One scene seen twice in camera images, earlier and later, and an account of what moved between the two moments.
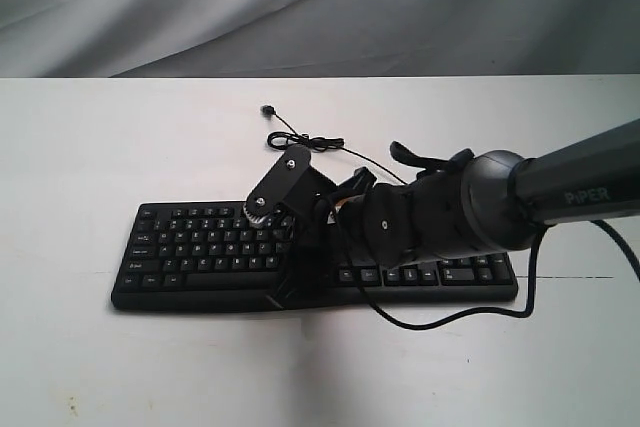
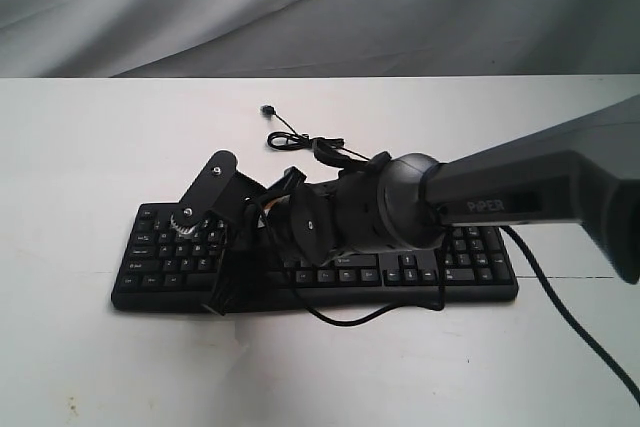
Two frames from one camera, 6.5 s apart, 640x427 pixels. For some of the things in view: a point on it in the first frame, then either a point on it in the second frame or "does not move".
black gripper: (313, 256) -> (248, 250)
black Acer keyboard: (200, 256) does not move
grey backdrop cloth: (273, 12) does not move
